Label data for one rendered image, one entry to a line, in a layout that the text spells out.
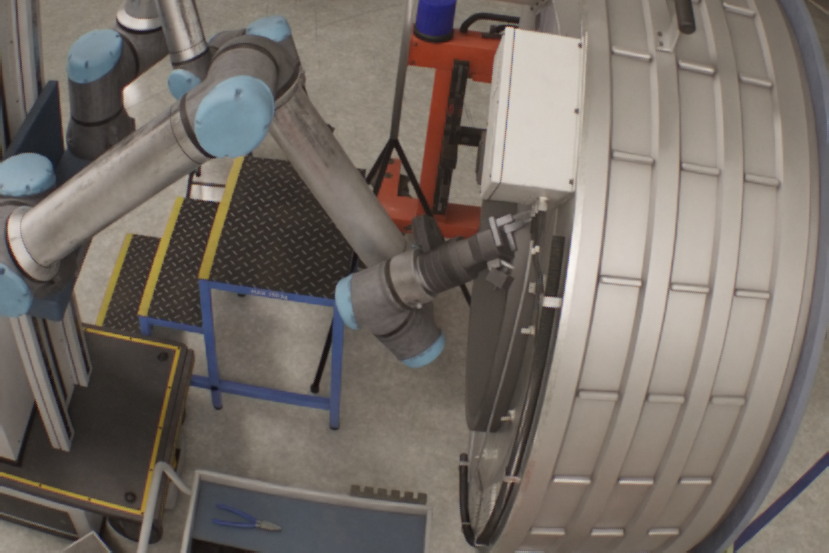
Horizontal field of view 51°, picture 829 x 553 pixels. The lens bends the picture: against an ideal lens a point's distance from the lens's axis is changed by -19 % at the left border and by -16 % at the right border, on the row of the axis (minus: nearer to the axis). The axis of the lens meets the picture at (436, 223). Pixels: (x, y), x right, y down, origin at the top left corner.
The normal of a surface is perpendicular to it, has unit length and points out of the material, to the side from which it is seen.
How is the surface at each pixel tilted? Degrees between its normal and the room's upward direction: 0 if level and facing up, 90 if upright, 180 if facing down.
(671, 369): 64
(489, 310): 21
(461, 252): 42
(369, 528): 0
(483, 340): 8
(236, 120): 85
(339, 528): 0
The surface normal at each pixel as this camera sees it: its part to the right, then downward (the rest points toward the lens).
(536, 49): 0.05, -0.11
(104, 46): 0.07, -0.70
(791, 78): 0.09, -0.46
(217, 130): 0.17, 0.60
